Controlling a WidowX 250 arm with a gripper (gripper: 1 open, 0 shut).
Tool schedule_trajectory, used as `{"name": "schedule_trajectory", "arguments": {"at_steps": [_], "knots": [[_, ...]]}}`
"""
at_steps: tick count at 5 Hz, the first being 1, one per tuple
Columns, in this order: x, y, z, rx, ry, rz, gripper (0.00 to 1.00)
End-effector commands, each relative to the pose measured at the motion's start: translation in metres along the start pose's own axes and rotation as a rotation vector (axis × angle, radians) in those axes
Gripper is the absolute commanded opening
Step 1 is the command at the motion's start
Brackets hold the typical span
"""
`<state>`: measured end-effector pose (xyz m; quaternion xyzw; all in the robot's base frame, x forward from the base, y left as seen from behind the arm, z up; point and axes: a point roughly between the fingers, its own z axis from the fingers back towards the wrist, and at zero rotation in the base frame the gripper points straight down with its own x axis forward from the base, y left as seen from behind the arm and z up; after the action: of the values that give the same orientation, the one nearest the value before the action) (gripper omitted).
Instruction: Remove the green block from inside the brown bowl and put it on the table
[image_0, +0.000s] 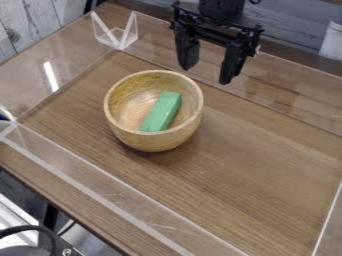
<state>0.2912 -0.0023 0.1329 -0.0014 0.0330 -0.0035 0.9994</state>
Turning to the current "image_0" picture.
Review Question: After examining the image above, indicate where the green rectangular block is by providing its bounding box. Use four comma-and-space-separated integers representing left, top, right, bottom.
138, 91, 181, 132

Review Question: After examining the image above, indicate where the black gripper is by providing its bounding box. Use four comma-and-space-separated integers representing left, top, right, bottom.
171, 0, 264, 84

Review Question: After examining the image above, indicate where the brown wooden bowl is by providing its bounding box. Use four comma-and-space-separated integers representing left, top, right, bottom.
104, 70, 203, 152

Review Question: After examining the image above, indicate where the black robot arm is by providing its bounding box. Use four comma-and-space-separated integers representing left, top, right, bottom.
169, 0, 264, 84

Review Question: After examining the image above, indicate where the clear acrylic tray wall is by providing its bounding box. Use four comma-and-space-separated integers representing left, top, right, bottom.
0, 7, 342, 256

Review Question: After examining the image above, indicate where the black table leg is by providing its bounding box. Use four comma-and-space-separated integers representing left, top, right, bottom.
42, 204, 58, 231

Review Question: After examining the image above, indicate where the black metal bracket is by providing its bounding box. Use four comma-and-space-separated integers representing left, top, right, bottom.
56, 239, 84, 256

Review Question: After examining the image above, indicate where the black cable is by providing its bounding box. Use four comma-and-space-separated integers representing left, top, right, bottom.
0, 224, 58, 256

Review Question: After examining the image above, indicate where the white cylindrical container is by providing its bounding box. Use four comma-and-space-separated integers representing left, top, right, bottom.
319, 18, 342, 62

